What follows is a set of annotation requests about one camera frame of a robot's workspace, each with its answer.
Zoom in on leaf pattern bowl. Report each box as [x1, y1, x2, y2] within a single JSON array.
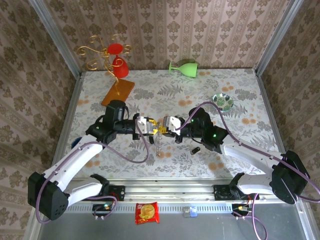
[[211, 92, 235, 112]]

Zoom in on red wine glass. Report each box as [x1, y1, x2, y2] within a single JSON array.
[[107, 42, 130, 79]]

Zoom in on blue mug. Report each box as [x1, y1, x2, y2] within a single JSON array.
[[70, 136, 85, 149]]

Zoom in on green wine glass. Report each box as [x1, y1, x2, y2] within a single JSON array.
[[167, 61, 199, 79]]

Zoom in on red snack packet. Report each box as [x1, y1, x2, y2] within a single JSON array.
[[134, 201, 160, 225]]

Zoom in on small blue and grey packet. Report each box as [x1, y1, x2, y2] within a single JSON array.
[[182, 206, 198, 218]]

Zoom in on black connector board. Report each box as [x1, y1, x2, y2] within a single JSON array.
[[231, 203, 253, 217], [92, 203, 113, 217]]

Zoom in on grey metal panel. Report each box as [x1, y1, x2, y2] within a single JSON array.
[[37, 212, 310, 240]]

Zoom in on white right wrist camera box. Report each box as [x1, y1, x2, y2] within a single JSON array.
[[162, 115, 182, 133]]

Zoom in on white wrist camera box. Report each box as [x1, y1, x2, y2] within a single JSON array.
[[135, 115, 151, 135], [162, 115, 182, 133]]

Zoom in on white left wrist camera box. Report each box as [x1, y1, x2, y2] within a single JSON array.
[[135, 115, 151, 135]]

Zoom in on gold wire rack, wooden base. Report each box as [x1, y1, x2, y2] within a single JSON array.
[[76, 34, 136, 108]]

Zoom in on aluminium side rail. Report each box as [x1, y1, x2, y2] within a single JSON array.
[[46, 71, 85, 185], [254, 71, 296, 183]]

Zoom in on wide aluminium mounting rail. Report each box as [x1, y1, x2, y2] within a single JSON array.
[[34, 181, 307, 202]]

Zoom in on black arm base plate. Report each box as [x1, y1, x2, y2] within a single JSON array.
[[212, 184, 260, 201], [80, 184, 126, 202]]

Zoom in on grey slotted cable duct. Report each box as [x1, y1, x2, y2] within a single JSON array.
[[43, 202, 235, 214]]

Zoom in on aluminium frame post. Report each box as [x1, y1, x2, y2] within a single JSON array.
[[253, 0, 301, 76], [28, 0, 83, 76]]

